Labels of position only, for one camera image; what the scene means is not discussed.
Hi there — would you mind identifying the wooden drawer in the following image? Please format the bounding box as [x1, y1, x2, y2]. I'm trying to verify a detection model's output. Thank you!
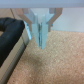
[0, 17, 29, 84]

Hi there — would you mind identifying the black drawer handle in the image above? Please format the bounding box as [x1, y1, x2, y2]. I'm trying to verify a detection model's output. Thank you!
[0, 17, 26, 68]

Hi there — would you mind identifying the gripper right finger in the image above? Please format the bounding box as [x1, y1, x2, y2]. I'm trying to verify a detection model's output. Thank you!
[40, 7, 63, 50]

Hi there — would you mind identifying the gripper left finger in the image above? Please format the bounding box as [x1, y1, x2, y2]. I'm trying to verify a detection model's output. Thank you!
[18, 7, 43, 50]

